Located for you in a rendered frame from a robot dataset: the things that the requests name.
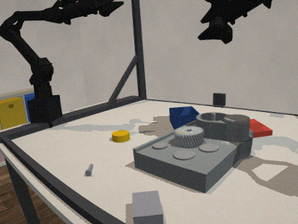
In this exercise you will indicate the blue open tray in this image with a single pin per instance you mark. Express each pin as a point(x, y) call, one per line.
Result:
point(180, 116)

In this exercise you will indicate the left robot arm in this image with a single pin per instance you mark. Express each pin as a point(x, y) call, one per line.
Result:
point(248, 4)

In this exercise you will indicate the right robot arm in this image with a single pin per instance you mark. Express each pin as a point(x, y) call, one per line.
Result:
point(41, 68)

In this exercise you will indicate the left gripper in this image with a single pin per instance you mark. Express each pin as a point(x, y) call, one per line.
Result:
point(218, 28)

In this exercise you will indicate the red rectangular block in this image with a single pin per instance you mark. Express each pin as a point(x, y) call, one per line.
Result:
point(259, 130)

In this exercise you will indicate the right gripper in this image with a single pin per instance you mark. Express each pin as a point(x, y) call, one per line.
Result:
point(103, 6)

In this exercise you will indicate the yellow short cylinder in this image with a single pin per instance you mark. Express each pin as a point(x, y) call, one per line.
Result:
point(120, 136)

